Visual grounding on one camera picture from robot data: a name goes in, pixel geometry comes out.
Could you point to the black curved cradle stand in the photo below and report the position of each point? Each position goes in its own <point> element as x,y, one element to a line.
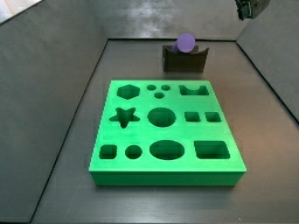
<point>185,62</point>

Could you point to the green shape sorter block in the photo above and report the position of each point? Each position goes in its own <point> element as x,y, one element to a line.
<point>163,136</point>

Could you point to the purple cylinder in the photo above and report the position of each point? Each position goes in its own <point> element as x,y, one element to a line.
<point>185,43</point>

